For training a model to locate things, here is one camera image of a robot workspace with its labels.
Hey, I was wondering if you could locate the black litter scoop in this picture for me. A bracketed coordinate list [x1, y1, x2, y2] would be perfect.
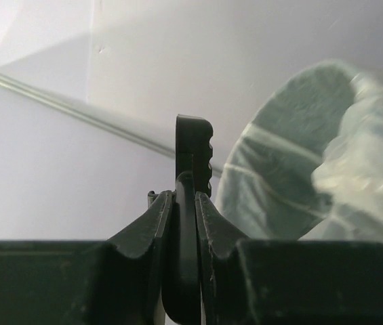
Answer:
[162, 115, 214, 324]

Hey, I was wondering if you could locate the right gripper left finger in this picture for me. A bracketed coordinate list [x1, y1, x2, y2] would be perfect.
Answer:
[0, 191, 172, 324]

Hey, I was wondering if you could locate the bin with white bag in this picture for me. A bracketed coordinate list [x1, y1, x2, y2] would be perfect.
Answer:
[216, 61, 383, 242]

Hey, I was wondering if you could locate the left aluminium frame post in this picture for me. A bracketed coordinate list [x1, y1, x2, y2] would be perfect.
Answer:
[0, 73, 222, 177]

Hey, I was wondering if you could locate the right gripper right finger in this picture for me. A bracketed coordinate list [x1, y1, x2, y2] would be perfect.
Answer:
[195, 193, 383, 324]

